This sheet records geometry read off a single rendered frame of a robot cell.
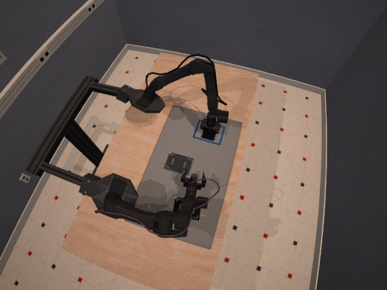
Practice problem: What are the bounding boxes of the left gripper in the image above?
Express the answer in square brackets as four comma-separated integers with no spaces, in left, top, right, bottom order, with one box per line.
[200,118,221,134]

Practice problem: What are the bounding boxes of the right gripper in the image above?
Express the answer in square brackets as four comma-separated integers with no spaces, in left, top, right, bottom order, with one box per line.
[181,169,206,195]

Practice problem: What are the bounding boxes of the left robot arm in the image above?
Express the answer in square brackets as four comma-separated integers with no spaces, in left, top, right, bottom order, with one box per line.
[136,59,229,123]

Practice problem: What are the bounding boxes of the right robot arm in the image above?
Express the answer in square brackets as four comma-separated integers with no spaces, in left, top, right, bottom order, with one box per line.
[102,177,209,235]

